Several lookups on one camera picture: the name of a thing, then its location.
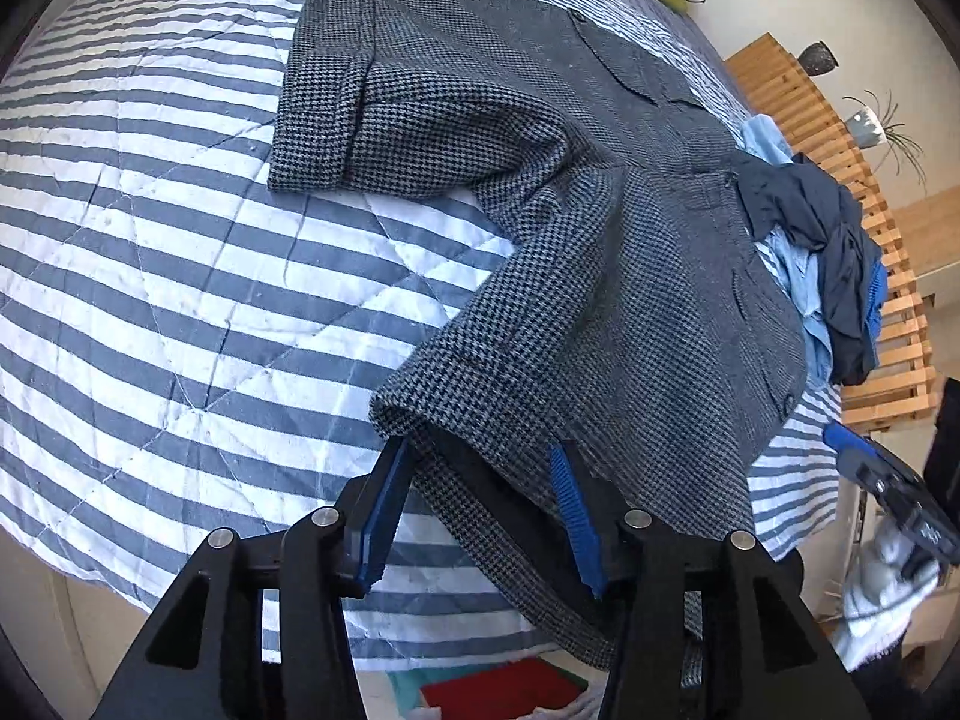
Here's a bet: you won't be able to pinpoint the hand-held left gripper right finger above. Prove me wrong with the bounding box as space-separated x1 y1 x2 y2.
547 441 871 720

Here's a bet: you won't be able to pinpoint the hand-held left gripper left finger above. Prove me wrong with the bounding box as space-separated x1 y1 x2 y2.
90 435 413 720

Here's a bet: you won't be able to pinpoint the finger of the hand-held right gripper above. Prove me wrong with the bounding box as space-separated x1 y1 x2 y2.
823 424 921 512

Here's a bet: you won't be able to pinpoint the grey houndstooth shorts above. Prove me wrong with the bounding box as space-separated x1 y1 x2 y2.
268 0 812 672

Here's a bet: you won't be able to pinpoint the person's right hand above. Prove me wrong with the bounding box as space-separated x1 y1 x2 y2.
834 517 943 673

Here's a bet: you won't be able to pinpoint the light blue garment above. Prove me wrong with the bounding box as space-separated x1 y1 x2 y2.
739 114 835 380

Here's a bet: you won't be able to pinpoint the colourful floor mat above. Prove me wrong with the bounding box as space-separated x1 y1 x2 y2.
386 656 590 720

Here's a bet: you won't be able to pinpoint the wooden door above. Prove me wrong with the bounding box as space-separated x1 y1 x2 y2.
896 199 960 277

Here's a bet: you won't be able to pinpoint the navy blue garment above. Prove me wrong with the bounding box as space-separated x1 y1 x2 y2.
735 154 891 385

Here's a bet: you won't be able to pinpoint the potted grass plant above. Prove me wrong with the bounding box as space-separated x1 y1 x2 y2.
841 88 929 190

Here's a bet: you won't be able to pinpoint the blue white striped bedspread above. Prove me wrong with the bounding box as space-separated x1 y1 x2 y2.
0 0 850 677

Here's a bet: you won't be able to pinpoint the dark ceramic vase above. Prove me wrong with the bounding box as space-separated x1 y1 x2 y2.
796 41 839 78

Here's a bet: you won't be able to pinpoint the wooden slatted bed rail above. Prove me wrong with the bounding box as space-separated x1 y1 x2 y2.
724 31 936 434

